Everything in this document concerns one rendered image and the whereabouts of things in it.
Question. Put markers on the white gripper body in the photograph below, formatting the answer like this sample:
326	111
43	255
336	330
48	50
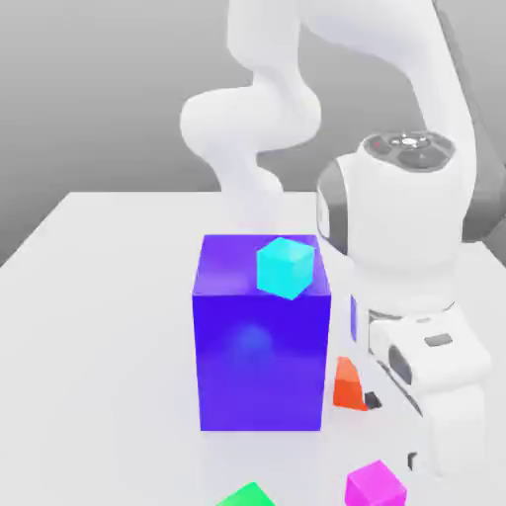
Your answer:
450	427

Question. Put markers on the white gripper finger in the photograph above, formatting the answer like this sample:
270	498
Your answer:
372	400
411	461

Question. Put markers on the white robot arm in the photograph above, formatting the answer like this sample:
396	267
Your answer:
276	118

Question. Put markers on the small orange cube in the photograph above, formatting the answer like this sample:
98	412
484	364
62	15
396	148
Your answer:
346	389

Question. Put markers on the small magenta cube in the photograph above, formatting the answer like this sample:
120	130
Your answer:
373	486

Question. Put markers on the small green cube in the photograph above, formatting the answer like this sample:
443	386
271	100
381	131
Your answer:
247	496

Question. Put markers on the small cyan cube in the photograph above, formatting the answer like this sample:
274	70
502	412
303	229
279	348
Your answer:
284	269

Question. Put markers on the large blue box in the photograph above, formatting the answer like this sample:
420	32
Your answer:
261	363

